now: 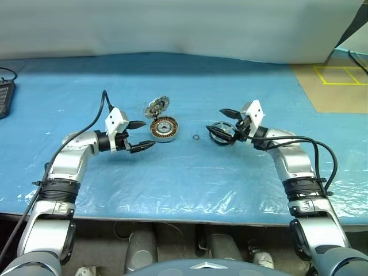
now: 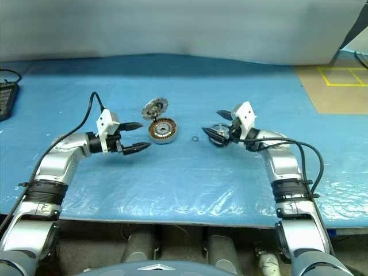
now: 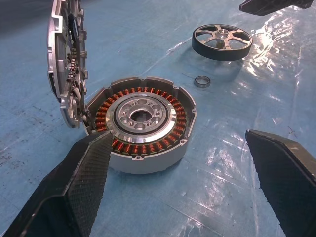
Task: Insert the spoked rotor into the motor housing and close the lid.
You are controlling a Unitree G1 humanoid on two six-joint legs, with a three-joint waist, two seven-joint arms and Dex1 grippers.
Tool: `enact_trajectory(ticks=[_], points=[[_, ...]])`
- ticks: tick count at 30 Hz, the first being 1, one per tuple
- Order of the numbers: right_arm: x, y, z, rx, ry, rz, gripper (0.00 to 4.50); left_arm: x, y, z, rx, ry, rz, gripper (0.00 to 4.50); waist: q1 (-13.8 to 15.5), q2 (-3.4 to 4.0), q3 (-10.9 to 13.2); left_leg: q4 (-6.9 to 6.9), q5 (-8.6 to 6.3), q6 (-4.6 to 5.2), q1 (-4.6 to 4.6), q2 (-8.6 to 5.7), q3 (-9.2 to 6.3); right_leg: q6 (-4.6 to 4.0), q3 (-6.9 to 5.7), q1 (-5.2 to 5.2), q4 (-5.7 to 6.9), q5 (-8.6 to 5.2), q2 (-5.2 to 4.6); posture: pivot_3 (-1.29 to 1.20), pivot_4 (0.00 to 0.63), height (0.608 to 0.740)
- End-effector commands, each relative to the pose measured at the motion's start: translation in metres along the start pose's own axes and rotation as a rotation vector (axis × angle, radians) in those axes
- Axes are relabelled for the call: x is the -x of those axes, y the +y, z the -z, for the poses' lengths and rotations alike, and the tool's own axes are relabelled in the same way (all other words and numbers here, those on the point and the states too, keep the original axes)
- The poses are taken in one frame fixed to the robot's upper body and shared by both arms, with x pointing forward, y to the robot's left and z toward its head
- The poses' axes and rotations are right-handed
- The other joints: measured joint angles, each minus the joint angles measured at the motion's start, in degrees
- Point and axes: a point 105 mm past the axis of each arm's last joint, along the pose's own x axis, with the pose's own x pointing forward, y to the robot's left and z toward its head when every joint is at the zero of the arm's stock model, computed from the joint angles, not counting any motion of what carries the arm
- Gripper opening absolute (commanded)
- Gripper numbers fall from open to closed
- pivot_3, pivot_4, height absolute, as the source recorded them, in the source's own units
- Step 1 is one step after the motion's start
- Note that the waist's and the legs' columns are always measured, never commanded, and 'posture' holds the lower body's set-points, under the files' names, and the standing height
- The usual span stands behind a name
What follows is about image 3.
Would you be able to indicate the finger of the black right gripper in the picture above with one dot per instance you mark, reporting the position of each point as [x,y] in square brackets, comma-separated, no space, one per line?
[266,7]

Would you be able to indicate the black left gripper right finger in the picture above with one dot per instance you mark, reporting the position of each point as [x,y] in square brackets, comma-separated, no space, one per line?
[291,187]

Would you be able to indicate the blue plastic-covered table cover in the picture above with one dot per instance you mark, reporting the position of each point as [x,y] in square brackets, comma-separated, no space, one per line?
[37,148]

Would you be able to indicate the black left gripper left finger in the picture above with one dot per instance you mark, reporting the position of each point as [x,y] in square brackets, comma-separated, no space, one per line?
[74,187]

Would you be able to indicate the black spoked rotor wheel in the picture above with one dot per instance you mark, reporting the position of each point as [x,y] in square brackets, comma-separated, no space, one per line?
[209,53]

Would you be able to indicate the silver motor end cover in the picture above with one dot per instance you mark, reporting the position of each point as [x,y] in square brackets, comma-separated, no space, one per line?
[58,81]

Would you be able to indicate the grey motor housing copper coils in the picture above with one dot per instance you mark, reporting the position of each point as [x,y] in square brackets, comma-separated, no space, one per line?
[153,164]

